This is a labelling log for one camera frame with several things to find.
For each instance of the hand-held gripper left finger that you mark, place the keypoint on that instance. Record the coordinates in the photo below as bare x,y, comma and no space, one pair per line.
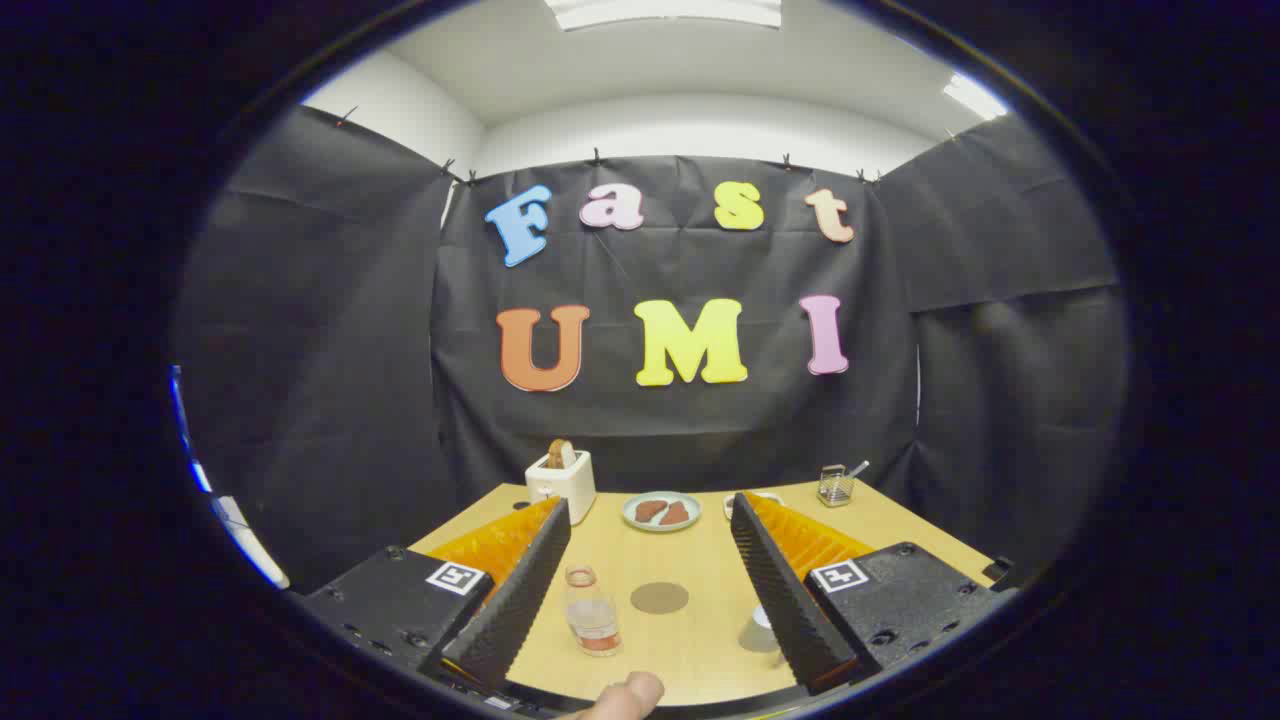
520,590

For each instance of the round brown coaster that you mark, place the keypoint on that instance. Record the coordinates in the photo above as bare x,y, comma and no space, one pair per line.
659,598

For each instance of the white toaster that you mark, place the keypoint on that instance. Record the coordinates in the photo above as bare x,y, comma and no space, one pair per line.
563,485

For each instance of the clear plastic juice bottle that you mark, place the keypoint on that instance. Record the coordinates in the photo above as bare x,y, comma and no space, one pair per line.
595,622

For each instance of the long ceiling light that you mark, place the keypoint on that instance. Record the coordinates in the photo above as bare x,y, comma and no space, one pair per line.
665,10

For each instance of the white cup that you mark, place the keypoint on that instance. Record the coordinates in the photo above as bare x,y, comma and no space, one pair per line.
760,632

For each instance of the brown bread piece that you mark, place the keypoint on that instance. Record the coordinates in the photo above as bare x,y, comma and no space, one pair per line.
650,511
677,515

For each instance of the wooden table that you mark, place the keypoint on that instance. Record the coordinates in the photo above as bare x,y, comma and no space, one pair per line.
690,655

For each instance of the small white divided dish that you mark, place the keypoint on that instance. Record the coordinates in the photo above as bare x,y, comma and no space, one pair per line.
768,497

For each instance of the toast slice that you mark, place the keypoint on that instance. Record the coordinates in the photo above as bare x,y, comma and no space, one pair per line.
560,453

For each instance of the small ceiling light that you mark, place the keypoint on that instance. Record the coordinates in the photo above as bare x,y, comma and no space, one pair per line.
975,97

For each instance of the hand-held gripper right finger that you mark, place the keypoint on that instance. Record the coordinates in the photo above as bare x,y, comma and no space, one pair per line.
785,590

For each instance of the pale green plate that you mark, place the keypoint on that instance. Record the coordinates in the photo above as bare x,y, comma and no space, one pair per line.
661,526

